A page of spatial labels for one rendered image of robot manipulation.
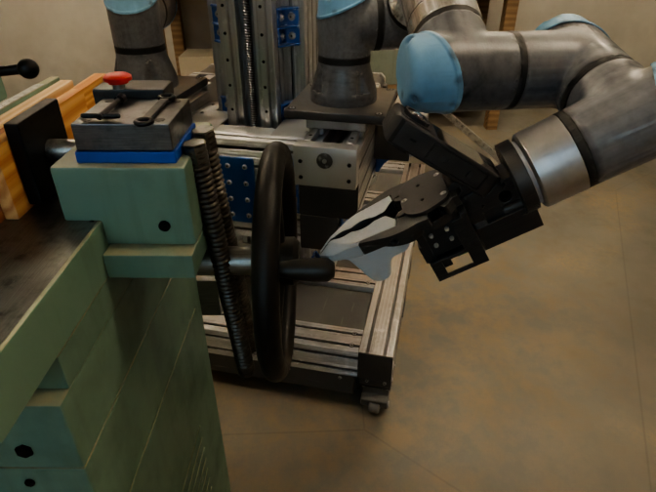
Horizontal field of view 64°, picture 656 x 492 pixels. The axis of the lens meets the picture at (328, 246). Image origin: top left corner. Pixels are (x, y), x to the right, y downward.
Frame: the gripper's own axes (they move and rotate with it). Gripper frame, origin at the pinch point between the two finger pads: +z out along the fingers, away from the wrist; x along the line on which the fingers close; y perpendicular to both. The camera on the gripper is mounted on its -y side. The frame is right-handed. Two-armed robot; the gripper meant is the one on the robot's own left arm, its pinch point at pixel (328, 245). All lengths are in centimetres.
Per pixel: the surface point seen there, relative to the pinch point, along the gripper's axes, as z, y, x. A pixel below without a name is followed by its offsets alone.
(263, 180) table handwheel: 2.7, -8.5, 2.8
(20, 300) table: 20.9, -14.2, -11.4
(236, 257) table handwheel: 12.6, -0.3, 6.9
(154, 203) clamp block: 13.5, -12.1, 2.1
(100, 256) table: 21.1, -10.8, -0.3
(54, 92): 33, -26, 32
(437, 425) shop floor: 19, 92, 49
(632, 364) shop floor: -36, 124, 72
